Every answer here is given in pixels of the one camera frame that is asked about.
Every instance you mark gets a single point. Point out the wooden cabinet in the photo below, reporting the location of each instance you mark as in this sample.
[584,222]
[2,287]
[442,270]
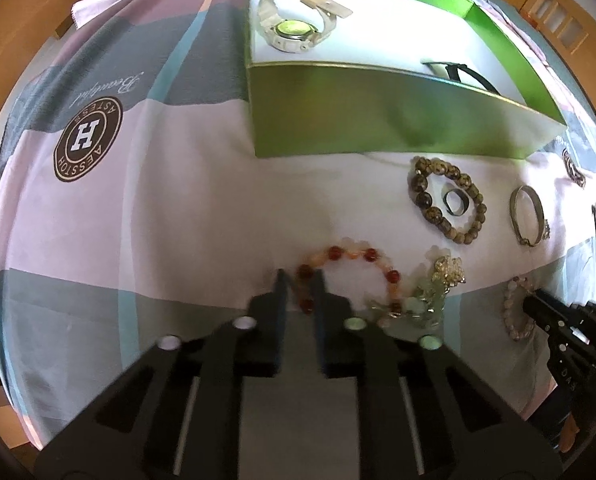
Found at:
[553,15]

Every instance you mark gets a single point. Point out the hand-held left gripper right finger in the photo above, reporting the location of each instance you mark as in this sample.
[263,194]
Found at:
[319,320]

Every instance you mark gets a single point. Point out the silver bangle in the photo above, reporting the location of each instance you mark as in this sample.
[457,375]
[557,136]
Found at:
[514,210]

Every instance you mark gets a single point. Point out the person's right hand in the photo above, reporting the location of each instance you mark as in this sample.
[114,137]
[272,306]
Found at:
[569,432]

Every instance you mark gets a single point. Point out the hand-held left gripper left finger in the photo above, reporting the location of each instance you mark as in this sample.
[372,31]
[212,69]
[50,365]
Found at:
[279,320]

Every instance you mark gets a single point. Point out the black wristband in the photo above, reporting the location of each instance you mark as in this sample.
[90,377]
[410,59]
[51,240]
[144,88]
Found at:
[478,76]

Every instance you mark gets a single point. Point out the white wrist watch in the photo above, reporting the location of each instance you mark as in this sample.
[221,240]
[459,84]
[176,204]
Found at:
[290,30]

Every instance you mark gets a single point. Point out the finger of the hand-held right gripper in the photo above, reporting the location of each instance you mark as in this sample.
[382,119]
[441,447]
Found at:
[543,307]

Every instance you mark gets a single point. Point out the green cardboard box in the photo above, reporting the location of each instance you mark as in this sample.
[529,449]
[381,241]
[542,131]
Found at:
[378,110]

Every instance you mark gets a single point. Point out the pink grey printed bed sheet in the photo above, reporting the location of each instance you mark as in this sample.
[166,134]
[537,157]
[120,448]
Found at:
[177,210]

